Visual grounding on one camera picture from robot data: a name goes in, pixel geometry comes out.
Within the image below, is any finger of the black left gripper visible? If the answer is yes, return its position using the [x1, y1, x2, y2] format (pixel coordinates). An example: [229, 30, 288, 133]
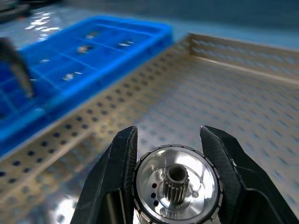
[0, 37, 35, 98]

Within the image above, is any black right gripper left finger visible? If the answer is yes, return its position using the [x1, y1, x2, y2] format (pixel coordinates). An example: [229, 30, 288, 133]
[69, 126, 139, 224]

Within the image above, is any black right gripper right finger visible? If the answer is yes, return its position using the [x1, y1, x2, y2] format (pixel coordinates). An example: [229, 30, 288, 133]
[199, 125, 299, 224]

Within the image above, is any metal nut bottom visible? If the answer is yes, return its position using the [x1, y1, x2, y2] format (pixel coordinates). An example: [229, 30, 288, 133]
[132, 144, 224, 224]

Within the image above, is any blue compartment tray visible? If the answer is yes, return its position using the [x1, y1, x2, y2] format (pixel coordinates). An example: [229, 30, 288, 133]
[0, 14, 175, 157]

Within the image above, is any perforated metal tray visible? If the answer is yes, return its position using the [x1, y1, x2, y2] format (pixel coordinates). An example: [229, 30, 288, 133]
[0, 32, 299, 224]

